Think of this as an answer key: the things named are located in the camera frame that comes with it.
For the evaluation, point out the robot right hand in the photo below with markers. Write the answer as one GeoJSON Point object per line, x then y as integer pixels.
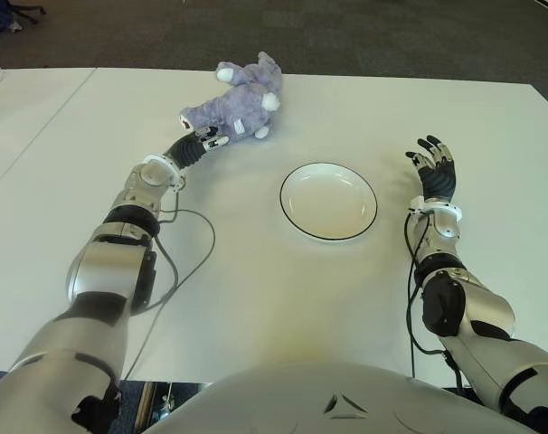
{"type": "Point", "coordinates": [439, 176]}

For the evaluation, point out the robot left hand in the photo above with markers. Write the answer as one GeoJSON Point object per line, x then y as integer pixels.
{"type": "Point", "coordinates": [190, 149]}

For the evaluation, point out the purple plush doll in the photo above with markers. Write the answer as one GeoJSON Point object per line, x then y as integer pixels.
{"type": "Point", "coordinates": [242, 104]}

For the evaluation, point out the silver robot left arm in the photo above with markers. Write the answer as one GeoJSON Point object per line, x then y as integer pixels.
{"type": "Point", "coordinates": [106, 267]}

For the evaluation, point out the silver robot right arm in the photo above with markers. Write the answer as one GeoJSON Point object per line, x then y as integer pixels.
{"type": "Point", "coordinates": [484, 312]}

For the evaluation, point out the white plate black rim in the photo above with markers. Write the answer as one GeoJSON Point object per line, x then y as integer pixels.
{"type": "Point", "coordinates": [328, 203]}

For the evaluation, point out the black office chair base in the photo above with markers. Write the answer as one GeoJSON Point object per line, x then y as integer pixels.
{"type": "Point", "coordinates": [30, 13]}

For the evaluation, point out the person leg blue jeans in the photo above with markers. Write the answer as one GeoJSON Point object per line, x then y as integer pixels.
{"type": "Point", "coordinates": [2, 16]}

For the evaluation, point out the silver robot torso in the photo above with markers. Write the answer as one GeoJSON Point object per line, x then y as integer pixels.
{"type": "Point", "coordinates": [301, 398]}

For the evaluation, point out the metal table leg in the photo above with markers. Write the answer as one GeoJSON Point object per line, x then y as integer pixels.
{"type": "Point", "coordinates": [145, 407]}

